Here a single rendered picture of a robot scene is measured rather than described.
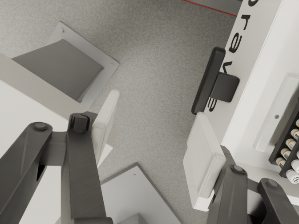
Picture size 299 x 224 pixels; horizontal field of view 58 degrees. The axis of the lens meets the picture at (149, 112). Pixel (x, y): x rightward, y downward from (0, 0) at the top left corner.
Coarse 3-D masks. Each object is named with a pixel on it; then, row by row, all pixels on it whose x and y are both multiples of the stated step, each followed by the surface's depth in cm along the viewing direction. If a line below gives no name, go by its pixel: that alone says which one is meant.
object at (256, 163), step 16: (288, 48) 34; (288, 64) 34; (272, 80) 35; (272, 96) 36; (256, 112) 37; (288, 112) 37; (256, 128) 37; (240, 144) 38; (272, 144) 38; (240, 160) 39; (256, 160) 39; (256, 176) 37; (272, 176) 38; (288, 192) 35
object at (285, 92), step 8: (288, 80) 34; (296, 80) 34; (280, 88) 35; (288, 88) 34; (280, 96) 35; (288, 96) 35; (272, 104) 36; (280, 104) 35; (272, 112) 35; (280, 112) 35; (264, 120) 37; (272, 120) 36; (264, 128) 36; (272, 128) 36; (264, 136) 37; (256, 144) 37; (264, 144) 37
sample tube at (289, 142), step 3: (288, 141) 34; (291, 141) 34; (294, 141) 33; (288, 144) 34; (291, 144) 33; (294, 144) 33; (291, 147) 33; (291, 150) 33; (297, 153) 32; (297, 156) 32
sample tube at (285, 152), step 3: (282, 150) 35; (285, 150) 34; (288, 150) 34; (282, 153) 34; (285, 153) 34; (288, 153) 33; (285, 156) 34; (294, 162) 32; (297, 162) 31; (291, 165) 32; (294, 165) 31; (297, 165) 31; (294, 168) 31; (297, 168) 31; (297, 171) 31
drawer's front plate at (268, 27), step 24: (264, 0) 27; (288, 0) 23; (240, 24) 32; (264, 24) 25; (288, 24) 24; (240, 48) 30; (264, 48) 24; (240, 72) 28; (264, 72) 25; (240, 96) 26; (216, 120) 31; (240, 120) 27; (192, 192) 33
